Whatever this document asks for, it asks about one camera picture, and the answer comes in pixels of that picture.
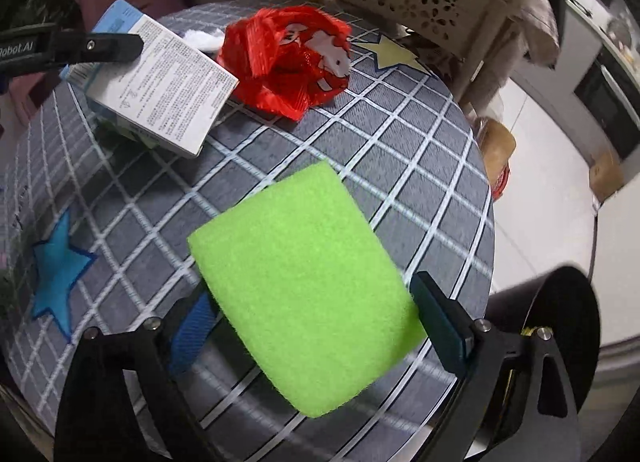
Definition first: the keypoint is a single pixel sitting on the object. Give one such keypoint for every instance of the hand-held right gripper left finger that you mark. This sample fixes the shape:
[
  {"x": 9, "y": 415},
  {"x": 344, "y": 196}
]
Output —
[{"x": 192, "y": 337}]

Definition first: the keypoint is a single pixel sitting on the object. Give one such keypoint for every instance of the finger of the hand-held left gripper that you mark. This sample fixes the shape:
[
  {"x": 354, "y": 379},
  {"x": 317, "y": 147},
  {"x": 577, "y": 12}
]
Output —
[{"x": 100, "y": 48}]

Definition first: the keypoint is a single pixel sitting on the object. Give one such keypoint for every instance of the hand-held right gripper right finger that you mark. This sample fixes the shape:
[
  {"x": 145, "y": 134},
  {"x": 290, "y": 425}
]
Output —
[{"x": 442, "y": 322}]

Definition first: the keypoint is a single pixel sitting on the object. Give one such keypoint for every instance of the white and blue carton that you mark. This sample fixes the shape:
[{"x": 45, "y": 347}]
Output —
[{"x": 165, "y": 87}]

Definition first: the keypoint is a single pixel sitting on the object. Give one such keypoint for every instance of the green scouring pad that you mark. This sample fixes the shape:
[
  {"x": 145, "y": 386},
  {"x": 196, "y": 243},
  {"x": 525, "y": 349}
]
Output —
[{"x": 300, "y": 282}]

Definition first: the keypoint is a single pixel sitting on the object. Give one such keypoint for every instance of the black trash bin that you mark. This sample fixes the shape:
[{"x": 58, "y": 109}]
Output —
[{"x": 570, "y": 302}]

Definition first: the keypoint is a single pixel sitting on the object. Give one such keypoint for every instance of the white tissue wad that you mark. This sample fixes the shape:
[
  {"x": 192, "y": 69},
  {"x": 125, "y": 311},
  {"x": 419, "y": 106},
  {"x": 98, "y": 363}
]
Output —
[{"x": 205, "y": 39}]

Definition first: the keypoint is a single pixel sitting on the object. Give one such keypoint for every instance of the red plastic bag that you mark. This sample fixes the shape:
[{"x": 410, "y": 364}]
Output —
[{"x": 270, "y": 72}]

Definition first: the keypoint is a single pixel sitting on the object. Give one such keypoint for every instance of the grey checked tablecloth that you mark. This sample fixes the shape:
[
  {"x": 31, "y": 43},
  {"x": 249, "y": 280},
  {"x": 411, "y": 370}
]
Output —
[{"x": 400, "y": 152}]

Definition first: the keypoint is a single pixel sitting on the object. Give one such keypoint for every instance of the brown bread bag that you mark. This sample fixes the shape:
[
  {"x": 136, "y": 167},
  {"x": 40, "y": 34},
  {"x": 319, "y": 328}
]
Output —
[{"x": 497, "y": 147}]

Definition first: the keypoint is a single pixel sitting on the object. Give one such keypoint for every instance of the small cardboard box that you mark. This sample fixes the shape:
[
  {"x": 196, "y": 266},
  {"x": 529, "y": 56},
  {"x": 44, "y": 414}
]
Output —
[{"x": 606, "y": 177}]

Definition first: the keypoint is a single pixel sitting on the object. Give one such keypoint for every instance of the black built-in oven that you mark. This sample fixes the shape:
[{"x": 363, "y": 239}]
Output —
[{"x": 615, "y": 97}]

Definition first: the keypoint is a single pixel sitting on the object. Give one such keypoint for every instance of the beige cloth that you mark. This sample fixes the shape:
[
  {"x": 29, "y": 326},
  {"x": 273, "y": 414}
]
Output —
[{"x": 537, "y": 22}]

